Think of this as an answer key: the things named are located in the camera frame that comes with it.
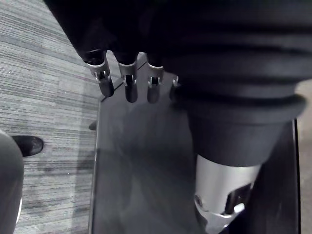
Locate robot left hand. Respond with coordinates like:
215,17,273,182
43,0,312,232

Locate dark robot foot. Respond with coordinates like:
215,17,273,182
12,135,44,158

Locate dark glossy washtable cabinet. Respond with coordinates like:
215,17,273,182
88,53,301,234

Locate silver robot leg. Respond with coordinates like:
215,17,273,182
0,129,25,234

